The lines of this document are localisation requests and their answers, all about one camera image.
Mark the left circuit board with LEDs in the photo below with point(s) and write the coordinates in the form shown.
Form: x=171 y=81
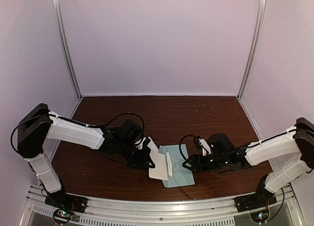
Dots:
x=63 y=215

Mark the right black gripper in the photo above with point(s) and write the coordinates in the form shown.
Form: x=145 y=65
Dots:
x=196 y=159

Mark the right circuit board with LEDs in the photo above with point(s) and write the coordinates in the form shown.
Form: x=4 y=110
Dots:
x=262 y=216

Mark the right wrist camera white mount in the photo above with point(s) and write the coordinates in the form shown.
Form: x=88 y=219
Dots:
x=202 y=145

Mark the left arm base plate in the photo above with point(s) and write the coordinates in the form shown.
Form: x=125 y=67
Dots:
x=70 y=203

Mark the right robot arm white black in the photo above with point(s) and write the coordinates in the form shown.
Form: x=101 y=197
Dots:
x=218 y=151

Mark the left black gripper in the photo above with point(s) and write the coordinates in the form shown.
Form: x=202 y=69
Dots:
x=141 y=162

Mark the white letter paper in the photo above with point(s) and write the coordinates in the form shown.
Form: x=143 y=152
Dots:
x=169 y=165

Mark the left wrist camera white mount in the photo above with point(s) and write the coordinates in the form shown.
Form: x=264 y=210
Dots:
x=142 y=143

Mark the left aluminium frame post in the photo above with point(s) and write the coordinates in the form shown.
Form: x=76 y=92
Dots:
x=65 y=48

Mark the circuit board with leds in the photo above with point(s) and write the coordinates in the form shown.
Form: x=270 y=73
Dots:
x=262 y=216
x=63 y=215

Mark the light blue envelope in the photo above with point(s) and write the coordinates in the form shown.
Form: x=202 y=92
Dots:
x=180 y=176

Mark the front aluminium rail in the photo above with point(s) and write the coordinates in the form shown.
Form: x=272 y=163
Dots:
x=109 y=212

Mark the white sticker sheet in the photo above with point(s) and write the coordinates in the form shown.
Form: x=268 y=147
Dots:
x=152 y=145

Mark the aluminium frame post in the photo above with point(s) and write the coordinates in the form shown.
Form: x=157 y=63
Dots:
x=65 y=48
x=253 y=48

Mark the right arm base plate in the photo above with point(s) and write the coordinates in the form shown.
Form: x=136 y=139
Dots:
x=252 y=202

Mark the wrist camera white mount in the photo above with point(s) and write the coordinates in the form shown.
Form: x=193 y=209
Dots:
x=202 y=145
x=142 y=143

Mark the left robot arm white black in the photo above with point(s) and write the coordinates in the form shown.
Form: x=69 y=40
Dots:
x=41 y=124

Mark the right aluminium frame post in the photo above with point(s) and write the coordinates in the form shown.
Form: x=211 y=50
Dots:
x=253 y=48

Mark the beige decorated lined sheet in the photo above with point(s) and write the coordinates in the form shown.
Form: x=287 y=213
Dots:
x=160 y=171

